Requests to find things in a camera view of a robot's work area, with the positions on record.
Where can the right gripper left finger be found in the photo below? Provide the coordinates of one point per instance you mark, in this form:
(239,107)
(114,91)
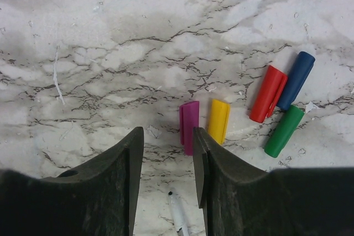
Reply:
(98,197)

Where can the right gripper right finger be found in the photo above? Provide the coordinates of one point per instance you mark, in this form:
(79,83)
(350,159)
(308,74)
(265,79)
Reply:
(238,198)

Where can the white pen purple end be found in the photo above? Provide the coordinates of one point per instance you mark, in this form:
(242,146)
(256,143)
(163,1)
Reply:
(177,214)

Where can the yellow pen cap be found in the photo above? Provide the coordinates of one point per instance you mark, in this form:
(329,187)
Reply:
(218,120)

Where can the purple pen cap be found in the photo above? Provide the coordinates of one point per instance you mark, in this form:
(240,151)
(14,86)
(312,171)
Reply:
(188,120)

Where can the green pen cap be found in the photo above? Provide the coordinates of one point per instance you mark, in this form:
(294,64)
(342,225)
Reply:
(283,131)

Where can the red pen cap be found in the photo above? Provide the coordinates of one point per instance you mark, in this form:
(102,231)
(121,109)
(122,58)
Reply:
(268,95)

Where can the blue pen cap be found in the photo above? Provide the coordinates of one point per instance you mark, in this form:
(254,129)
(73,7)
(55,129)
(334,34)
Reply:
(298,74)

